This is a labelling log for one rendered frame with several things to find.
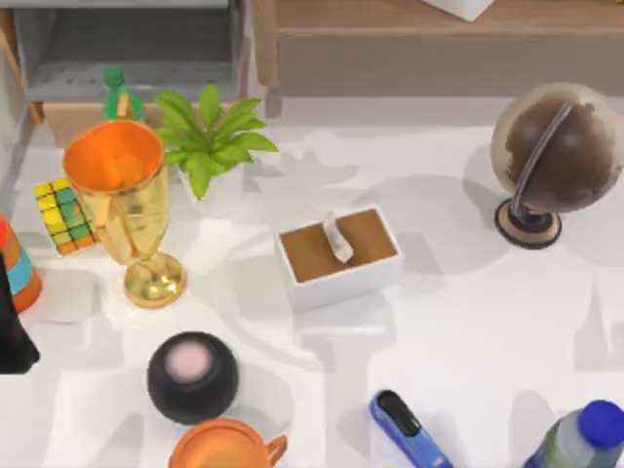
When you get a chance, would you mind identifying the white tissue box wooden lid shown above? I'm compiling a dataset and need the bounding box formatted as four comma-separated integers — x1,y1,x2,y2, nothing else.
278,205,405,314

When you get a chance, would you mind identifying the green plant in white pot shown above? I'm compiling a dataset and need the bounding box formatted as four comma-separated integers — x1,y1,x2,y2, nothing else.
153,83,281,202

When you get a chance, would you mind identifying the black round speaker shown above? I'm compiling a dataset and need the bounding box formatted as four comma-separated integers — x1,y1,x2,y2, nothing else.
146,331,241,426

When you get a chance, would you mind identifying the gold trophy cup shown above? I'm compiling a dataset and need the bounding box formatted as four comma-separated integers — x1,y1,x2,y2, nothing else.
62,120,188,309

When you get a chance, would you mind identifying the blue stapler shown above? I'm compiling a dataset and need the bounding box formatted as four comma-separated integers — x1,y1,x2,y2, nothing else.
369,389,455,468

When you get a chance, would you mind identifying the green bottle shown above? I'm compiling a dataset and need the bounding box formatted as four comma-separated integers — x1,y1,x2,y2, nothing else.
102,66,146,123

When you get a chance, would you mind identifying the wooden shelf unit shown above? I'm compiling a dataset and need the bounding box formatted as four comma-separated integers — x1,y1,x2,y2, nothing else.
251,0,624,120

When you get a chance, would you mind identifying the colourful puzzle cube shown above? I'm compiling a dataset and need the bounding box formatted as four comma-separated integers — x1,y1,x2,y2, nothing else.
33,177,100,256

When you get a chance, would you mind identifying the pulled-out drawer grey pierced inside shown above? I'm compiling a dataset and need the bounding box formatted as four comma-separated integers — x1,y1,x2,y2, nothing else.
13,0,245,148

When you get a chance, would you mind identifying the brown globe on stand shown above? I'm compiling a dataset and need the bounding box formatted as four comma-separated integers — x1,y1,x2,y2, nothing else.
490,82,624,250

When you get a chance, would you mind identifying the white box on shelf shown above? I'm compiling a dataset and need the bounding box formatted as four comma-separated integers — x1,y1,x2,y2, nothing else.
421,0,494,23

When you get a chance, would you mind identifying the orange and blue striped can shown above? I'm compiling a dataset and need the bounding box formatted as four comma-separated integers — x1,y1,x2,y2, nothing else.
0,214,44,314

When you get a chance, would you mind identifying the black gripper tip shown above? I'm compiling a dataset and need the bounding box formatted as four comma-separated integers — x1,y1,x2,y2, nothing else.
0,251,41,375

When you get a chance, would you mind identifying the clear bottle with blue cap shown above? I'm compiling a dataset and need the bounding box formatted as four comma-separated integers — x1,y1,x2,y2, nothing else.
522,399,624,468

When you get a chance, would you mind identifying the orange cup with handle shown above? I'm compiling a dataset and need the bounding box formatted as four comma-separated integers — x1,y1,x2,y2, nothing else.
168,417,289,468

